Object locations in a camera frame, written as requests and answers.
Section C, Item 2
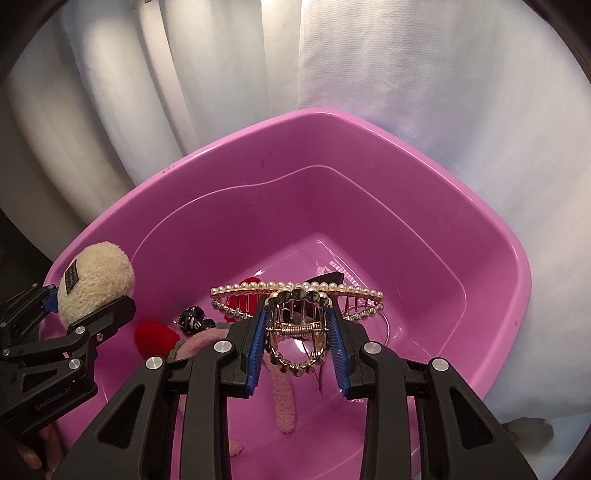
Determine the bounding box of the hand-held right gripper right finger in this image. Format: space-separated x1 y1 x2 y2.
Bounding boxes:
330 307 539 480

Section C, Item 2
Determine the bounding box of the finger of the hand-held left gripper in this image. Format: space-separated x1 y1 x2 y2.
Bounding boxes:
0 283 59 343
0 295 137 371

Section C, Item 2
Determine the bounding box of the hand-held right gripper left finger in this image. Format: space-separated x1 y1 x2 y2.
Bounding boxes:
65 307 269 480

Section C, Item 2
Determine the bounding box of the beige plush hair clip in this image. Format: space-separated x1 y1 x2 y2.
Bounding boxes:
58 241 136 326

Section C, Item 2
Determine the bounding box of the small black hair clip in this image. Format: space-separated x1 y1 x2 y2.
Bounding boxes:
179 305 215 334

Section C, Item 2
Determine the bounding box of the black wrist watch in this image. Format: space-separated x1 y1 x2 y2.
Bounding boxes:
284 271 345 326

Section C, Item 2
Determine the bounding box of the gold pearl hair claw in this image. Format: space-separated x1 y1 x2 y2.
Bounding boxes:
210 279 385 377

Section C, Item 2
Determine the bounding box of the pink plastic basin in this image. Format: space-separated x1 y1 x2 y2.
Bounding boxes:
39 108 533 480

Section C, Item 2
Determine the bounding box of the person's left hand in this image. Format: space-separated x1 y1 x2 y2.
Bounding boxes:
21 422 63 469

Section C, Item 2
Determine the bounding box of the pink fluffy hair band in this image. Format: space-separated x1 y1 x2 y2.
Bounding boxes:
168 323 301 457

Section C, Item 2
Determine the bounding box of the red plush hair clip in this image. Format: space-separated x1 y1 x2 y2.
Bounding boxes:
135 320 181 360

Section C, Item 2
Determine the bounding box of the red hair claw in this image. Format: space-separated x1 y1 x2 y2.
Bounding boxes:
224 276 264 321

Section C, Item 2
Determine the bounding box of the white curtain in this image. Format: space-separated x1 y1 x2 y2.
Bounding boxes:
0 0 591 430

